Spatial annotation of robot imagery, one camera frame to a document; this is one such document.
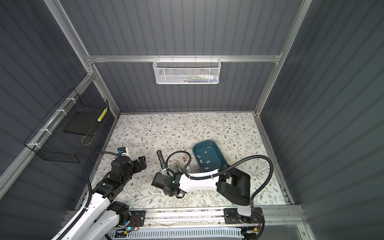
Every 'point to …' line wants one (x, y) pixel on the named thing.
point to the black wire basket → (64, 133)
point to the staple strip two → (198, 156)
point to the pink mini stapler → (184, 158)
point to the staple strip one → (205, 152)
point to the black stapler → (161, 159)
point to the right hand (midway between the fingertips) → (169, 185)
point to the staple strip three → (201, 161)
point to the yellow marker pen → (102, 115)
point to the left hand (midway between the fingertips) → (137, 159)
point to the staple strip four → (207, 162)
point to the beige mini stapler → (178, 167)
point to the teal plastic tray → (208, 155)
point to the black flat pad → (83, 123)
